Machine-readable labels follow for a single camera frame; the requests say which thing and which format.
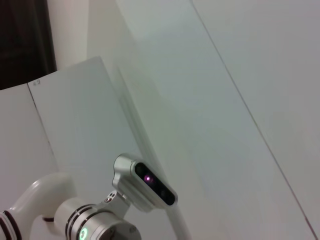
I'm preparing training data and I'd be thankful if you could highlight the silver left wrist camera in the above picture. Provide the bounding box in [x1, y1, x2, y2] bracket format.
[112, 152, 179, 213]

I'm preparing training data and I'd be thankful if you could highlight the dark brown background door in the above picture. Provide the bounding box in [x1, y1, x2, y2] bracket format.
[0, 0, 58, 91]

